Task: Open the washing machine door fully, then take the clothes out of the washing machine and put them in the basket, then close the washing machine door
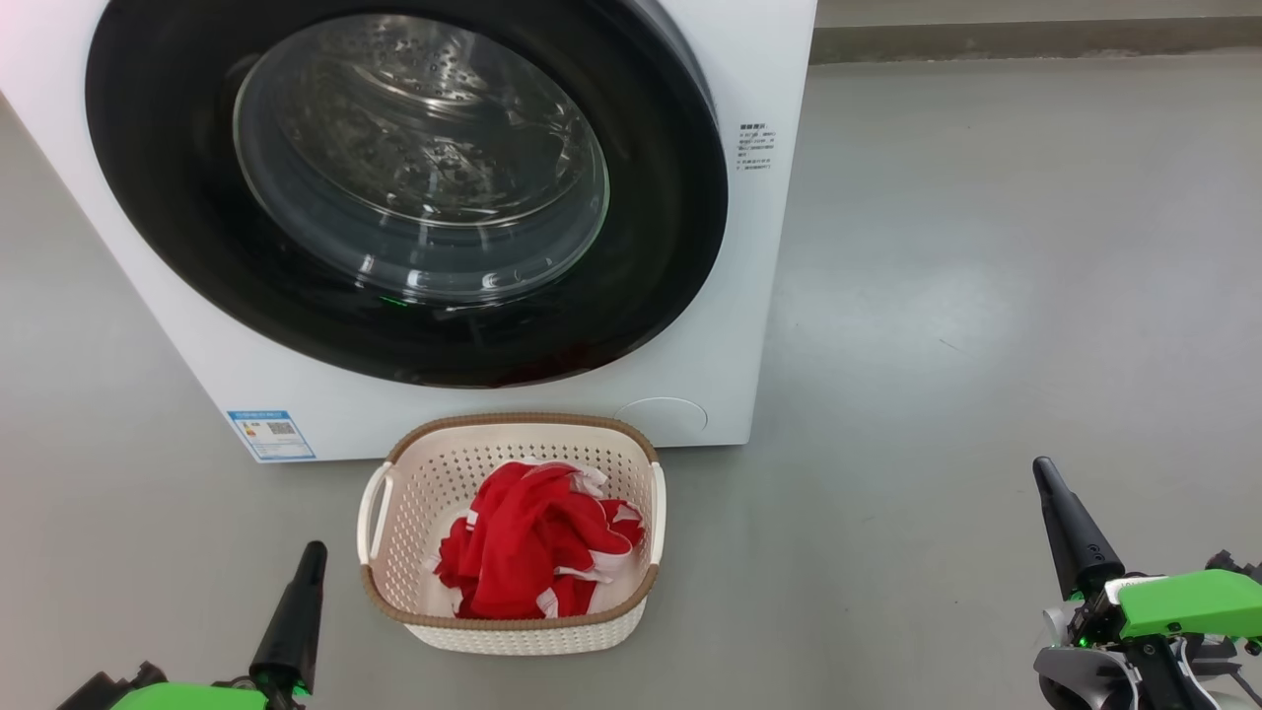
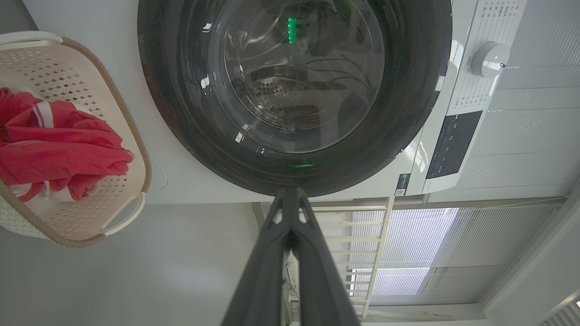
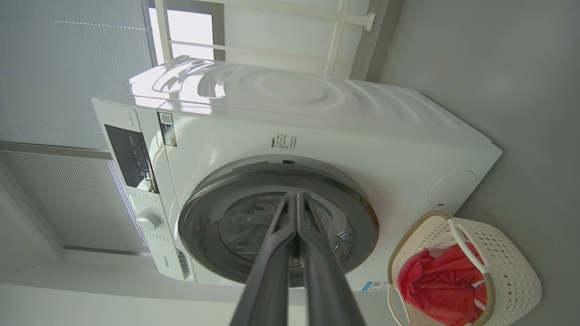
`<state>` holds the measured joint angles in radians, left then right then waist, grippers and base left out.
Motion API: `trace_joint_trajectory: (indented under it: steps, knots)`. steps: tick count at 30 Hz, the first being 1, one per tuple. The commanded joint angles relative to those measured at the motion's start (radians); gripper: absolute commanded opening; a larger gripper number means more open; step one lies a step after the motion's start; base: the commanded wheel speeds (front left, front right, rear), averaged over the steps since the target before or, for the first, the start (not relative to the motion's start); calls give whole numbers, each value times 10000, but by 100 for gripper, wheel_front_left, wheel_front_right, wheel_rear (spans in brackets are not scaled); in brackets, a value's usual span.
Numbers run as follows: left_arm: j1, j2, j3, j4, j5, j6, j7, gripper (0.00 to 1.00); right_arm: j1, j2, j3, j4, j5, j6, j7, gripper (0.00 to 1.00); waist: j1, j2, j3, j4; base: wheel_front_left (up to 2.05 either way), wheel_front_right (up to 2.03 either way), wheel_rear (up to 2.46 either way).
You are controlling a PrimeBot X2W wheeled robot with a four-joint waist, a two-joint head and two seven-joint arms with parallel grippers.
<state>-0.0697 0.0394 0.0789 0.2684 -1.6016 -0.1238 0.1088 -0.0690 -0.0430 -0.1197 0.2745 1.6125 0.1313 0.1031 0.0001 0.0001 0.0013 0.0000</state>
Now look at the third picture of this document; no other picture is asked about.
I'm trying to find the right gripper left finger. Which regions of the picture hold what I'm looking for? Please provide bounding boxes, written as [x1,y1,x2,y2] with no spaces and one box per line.
[230,192,299,326]

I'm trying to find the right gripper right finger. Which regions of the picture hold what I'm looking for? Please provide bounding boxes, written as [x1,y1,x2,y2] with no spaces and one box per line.
[298,192,367,326]

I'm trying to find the black round glass door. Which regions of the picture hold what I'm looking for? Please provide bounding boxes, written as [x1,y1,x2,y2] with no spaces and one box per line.
[178,163,380,288]

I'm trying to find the red garment white trim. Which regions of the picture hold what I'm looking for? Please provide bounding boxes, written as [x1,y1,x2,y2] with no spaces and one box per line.
[397,242,488,326]

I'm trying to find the white front-load washing machine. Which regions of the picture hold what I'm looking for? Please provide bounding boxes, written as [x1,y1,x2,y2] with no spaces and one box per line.
[91,55,503,293]

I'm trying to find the cream perforated laundry basket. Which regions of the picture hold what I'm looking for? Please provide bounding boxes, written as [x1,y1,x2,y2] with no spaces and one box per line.
[387,211,543,326]

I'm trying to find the white control knob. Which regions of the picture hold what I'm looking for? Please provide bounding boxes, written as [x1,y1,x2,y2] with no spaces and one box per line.
[135,209,163,231]

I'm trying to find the white window blind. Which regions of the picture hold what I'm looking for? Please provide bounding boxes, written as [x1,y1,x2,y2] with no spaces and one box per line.
[0,151,151,254]
[0,0,155,151]

